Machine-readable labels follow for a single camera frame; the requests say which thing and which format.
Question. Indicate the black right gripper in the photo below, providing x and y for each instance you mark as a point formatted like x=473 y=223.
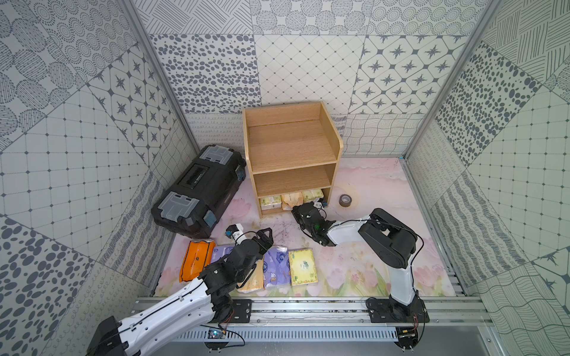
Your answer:
x=296 y=214

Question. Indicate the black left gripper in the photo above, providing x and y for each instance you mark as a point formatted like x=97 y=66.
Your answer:
x=260 y=242

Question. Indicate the yellow tissue pack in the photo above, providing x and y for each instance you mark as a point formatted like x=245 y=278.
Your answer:
x=289 y=201

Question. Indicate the small purple tissue pack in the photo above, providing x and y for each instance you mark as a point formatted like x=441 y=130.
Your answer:
x=276 y=267

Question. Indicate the yellow-orange tissue pack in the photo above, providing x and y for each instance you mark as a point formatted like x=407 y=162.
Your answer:
x=256 y=280

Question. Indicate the green tissue pack shelf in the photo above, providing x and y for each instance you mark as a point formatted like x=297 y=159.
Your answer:
x=302 y=266

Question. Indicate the orange tissue pack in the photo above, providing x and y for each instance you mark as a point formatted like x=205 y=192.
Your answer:
x=198 y=256

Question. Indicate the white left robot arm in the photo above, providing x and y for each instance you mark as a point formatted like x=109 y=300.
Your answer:
x=205 y=299

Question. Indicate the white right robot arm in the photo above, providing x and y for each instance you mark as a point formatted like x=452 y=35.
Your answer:
x=391 y=240

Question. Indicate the wooden three-tier shelf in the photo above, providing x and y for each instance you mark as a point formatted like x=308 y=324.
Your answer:
x=290 y=148

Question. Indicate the grey tape roll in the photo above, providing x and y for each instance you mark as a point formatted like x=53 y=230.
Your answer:
x=345 y=200

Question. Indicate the black plastic toolbox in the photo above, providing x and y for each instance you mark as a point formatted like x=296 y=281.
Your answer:
x=196 y=202

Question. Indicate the green circuit board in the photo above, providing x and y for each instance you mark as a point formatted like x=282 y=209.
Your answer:
x=216 y=335

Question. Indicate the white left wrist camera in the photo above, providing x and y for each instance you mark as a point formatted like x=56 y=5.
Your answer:
x=235 y=232

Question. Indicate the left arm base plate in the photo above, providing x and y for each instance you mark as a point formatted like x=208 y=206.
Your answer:
x=238 y=310

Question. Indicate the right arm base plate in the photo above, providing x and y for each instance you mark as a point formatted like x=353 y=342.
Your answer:
x=391 y=311

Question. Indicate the white slotted cable duct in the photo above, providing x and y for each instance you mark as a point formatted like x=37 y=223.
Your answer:
x=297 y=333

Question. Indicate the aluminium mounting rail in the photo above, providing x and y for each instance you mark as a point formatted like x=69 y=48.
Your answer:
x=442 y=311

